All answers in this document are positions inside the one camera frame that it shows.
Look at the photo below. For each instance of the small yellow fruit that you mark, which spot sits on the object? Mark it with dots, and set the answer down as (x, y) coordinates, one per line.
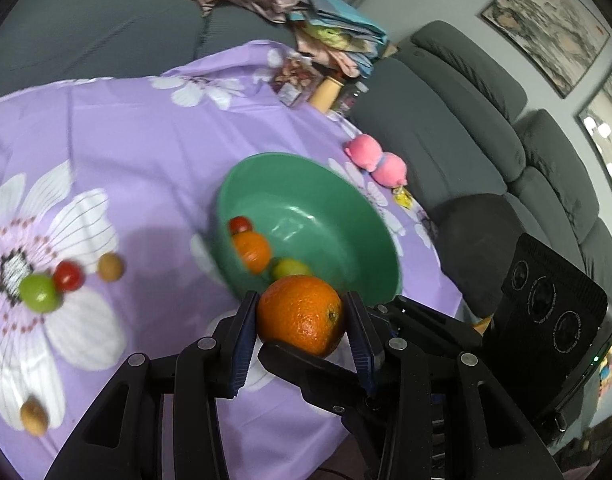
(34, 415)
(110, 266)

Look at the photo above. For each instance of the green plastic bowl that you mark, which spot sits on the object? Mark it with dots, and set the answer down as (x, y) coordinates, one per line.
(311, 195)

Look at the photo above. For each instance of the yellow bottle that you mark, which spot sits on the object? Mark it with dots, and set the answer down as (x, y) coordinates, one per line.
(326, 94)

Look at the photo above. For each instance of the grey cushioned sofa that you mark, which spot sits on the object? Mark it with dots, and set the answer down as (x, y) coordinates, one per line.
(460, 125)

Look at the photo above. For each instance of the grey covered sofa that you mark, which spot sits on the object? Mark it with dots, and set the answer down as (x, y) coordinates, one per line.
(86, 35)

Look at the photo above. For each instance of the red tomato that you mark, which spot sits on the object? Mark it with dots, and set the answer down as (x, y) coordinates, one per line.
(67, 275)
(240, 225)

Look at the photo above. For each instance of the pile of folded clothes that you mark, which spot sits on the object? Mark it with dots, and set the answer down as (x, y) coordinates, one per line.
(336, 30)

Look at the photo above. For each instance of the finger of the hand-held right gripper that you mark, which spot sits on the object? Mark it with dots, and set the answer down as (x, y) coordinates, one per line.
(425, 317)
(306, 366)

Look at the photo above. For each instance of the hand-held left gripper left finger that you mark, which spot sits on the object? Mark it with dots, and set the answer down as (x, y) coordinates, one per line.
(243, 347)

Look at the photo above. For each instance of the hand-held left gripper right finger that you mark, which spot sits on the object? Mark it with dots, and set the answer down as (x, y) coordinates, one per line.
(361, 347)

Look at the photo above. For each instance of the framed landscape painting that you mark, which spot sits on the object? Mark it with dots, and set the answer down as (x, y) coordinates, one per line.
(610, 130)
(545, 30)

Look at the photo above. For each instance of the glass jar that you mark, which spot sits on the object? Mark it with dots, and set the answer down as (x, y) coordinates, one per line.
(353, 99)

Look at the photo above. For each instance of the yellow snack packet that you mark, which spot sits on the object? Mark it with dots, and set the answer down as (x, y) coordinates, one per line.
(403, 198)

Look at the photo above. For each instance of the orange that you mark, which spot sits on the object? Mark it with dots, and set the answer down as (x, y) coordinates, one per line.
(252, 252)
(296, 310)

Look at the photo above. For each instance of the pink plush toy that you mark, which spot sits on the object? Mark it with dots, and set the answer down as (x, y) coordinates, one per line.
(366, 150)

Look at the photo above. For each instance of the round green tomato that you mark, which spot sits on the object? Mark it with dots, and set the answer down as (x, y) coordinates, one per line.
(38, 294)

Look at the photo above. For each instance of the purple floral cloth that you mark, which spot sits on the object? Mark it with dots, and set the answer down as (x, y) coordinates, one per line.
(136, 135)

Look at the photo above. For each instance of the oblong green yellow fruit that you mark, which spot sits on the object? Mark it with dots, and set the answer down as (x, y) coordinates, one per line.
(288, 267)

